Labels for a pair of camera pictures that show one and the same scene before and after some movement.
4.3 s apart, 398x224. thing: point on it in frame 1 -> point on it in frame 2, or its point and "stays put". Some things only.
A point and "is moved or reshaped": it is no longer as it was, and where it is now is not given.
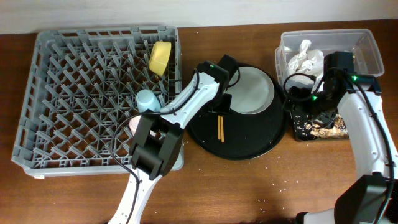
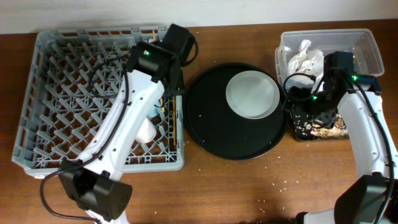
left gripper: x=226 y=106 -> x=179 y=86
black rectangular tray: x=301 y=126 stays put
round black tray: x=238 y=136 stays put
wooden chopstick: x=219 y=127 -> x=162 y=107
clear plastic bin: x=360 y=42 stays put
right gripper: x=303 y=94 stays put
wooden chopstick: x=222 y=129 is moved or reshaped
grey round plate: x=252 y=89 is moved or reshaped
